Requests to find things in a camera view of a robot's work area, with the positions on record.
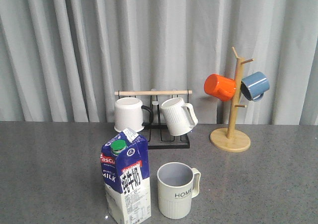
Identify cream HOME mug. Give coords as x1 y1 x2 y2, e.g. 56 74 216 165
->
157 162 201 220

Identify white ribbed mug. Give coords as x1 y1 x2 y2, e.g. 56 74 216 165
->
160 97 198 136

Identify orange mug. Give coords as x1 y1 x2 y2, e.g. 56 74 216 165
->
204 74 236 101

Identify white mug black handle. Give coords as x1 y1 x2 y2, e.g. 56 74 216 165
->
114 97 154 132

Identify wooden mug tree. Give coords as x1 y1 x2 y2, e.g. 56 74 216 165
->
210 47 254 152

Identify blue white milk carton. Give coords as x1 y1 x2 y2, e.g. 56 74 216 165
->
100 128 151 224

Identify black wire mug rack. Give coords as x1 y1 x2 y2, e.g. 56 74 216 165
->
114 89 193 149

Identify blue mug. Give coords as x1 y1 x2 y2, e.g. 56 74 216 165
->
240 72 270 102

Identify grey curtain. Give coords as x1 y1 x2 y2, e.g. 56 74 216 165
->
0 0 318 125

